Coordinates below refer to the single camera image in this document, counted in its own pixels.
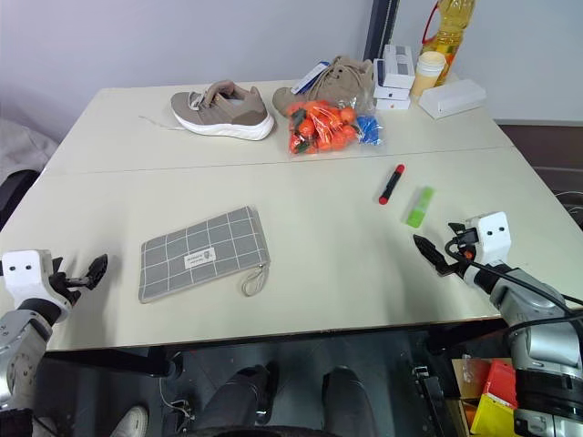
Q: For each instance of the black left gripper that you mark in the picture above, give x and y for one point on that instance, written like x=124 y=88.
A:
x=64 y=283

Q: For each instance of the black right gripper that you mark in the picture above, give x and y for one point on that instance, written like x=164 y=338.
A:
x=464 y=248

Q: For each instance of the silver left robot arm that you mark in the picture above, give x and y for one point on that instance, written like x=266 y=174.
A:
x=18 y=337

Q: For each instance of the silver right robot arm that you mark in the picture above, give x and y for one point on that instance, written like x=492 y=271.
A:
x=542 y=328

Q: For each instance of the grey checked fabric pouch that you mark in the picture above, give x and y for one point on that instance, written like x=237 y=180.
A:
x=200 y=257

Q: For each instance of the blue items in bag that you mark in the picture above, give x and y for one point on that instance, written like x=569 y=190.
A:
x=369 y=129

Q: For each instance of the green highlighter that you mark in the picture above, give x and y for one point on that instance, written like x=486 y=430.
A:
x=420 y=206

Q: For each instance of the red and black pen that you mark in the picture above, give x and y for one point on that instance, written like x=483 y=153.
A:
x=391 y=184

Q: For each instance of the black chair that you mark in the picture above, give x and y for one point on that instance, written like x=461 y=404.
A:
x=13 y=193

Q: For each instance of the grey cloth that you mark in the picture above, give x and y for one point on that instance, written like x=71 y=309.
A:
x=23 y=145

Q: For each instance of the long white box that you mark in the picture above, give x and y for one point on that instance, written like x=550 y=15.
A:
x=452 y=99

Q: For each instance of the flat white box orange mark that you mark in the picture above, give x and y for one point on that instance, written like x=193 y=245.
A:
x=391 y=104

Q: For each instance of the red box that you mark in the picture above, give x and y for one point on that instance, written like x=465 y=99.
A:
x=501 y=382

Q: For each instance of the cardboard box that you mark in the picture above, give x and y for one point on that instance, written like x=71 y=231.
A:
x=464 y=391

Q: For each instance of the white shoe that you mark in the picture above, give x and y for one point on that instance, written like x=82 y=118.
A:
x=132 y=421

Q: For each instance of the yellow cup white lid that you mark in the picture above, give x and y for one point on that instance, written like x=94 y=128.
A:
x=427 y=75

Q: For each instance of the plastic bag of oranges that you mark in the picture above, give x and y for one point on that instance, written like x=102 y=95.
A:
x=319 y=129

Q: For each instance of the yellow box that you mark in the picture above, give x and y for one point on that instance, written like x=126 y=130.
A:
x=492 y=416

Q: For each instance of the white box grey blue print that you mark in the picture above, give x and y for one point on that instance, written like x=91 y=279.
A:
x=399 y=66

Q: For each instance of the blue and white box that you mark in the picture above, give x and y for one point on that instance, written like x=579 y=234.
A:
x=378 y=73

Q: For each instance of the dark rounded shape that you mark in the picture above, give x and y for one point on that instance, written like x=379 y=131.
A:
x=348 y=398
x=239 y=396

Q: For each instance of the beige suede shoe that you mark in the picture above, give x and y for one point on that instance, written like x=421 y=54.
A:
x=334 y=82

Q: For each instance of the beige sneaker white sole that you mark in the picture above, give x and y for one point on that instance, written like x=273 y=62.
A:
x=223 y=111

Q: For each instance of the blue and white tag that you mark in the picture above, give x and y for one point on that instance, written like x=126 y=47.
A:
x=309 y=78

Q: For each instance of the black vertical pole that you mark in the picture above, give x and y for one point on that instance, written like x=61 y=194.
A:
x=380 y=27

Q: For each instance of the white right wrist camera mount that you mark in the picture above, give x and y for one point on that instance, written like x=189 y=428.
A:
x=492 y=239

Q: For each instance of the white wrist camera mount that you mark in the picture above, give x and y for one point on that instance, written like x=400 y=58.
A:
x=25 y=273
x=492 y=239

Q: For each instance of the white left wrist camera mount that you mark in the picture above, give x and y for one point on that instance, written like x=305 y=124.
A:
x=25 y=273

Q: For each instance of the black table frame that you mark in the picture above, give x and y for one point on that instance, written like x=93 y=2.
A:
x=114 y=362

